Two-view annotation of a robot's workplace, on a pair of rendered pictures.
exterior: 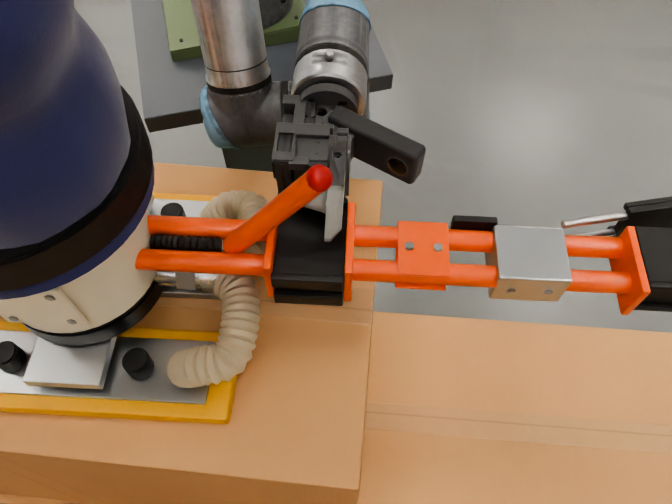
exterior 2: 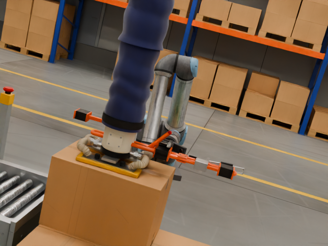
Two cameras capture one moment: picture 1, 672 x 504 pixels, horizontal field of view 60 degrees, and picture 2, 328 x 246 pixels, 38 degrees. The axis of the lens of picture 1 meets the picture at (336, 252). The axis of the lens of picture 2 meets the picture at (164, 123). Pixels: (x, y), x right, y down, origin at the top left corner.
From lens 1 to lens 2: 2.12 m
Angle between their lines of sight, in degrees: 45
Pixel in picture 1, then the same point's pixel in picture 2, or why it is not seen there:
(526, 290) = (199, 166)
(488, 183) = not seen: outside the picture
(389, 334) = (164, 234)
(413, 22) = (192, 213)
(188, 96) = not seen: hidden behind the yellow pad
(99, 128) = (143, 112)
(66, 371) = (110, 158)
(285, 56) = not seen: hidden behind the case
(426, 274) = (182, 157)
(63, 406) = (106, 165)
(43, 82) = (144, 102)
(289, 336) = (150, 175)
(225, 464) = (135, 181)
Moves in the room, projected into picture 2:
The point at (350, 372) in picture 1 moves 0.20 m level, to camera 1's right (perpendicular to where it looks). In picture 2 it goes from (162, 181) to (199, 191)
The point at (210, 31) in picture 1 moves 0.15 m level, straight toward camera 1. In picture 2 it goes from (148, 129) to (150, 136)
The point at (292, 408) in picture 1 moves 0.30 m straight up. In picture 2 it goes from (149, 180) to (163, 126)
